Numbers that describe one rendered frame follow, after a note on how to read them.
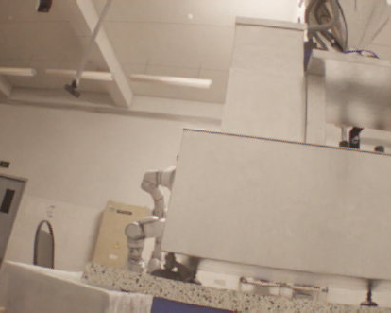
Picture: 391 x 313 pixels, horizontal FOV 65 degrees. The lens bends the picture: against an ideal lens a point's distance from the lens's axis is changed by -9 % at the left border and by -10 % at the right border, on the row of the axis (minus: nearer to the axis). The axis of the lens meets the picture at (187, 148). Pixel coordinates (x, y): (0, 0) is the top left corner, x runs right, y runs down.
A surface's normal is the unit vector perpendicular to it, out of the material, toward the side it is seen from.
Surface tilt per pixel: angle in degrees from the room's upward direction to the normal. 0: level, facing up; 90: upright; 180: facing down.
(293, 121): 90
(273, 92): 90
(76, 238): 90
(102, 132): 90
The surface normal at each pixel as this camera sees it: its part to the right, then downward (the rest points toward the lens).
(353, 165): -0.11, -0.40
